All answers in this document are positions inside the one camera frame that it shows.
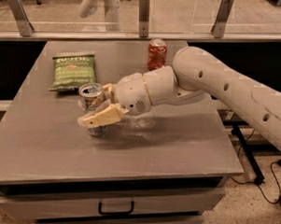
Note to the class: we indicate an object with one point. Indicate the right metal railing bracket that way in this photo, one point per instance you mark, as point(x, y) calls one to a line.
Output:
point(222, 18)

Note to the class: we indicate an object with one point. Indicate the middle metal railing bracket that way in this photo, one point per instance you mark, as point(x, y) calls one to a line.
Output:
point(143, 11)

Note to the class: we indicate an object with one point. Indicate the black table leg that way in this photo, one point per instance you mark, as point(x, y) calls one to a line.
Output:
point(258, 180)

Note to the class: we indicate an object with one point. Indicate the grey upper drawer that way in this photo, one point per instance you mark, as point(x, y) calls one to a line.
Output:
point(110, 203)

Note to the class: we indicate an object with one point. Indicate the green chip bag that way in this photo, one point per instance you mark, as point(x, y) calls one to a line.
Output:
point(72, 70)

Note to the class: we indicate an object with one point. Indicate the left metal railing bracket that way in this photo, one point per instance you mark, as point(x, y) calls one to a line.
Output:
point(24, 26)

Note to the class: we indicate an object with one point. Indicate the orange soda can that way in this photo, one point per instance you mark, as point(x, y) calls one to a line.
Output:
point(156, 53)

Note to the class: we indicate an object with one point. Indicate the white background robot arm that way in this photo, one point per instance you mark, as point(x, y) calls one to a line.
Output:
point(111, 12)

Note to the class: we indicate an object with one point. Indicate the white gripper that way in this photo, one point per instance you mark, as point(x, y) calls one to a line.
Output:
point(130, 92)

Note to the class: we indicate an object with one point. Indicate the silver blue redbull can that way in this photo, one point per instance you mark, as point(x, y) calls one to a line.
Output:
point(91, 95)

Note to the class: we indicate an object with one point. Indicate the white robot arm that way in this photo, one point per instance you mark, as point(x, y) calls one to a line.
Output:
point(194, 73)

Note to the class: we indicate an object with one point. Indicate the metal railing bracket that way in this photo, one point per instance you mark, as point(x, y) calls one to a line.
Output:
point(24, 26)
point(222, 18)
point(143, 11)

